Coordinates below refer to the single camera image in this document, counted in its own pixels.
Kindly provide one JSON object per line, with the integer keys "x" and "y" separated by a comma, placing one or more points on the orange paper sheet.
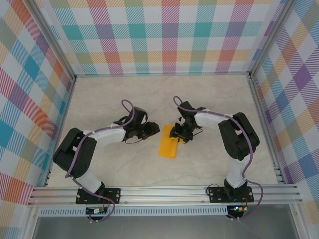
{"x": 168, "y": 148}

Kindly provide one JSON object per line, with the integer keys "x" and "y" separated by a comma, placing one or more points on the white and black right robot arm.
{"x": 239, "y": 139}

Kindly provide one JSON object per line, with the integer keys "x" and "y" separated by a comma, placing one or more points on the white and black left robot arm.
{"x": 86, "y": 159}

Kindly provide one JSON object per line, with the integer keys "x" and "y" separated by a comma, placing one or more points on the small controller board with light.
{"x": 238, "y": 208}

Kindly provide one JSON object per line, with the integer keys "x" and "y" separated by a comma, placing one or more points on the grey metal panel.
{"x": 162, "y": 227}

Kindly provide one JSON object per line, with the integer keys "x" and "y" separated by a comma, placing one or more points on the small black controller board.
{"x": 96, "y": 211}

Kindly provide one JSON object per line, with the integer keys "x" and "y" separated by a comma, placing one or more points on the long aluminium mounting rail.
{"x": 162, "y": 195}

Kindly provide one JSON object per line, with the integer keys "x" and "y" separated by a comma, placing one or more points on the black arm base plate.
{"x": 216, "y": 194}
{"x": 113, "y": 195}

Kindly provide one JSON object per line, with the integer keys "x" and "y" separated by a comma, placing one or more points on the aluminium table edge rail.
{"x": 59, "y": 132}
{"x": 265, "y": 129}

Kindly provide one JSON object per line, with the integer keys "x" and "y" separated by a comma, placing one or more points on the aluminium frame post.
{"x": 272, "y": 39}
{"x": 51, "y": 39}

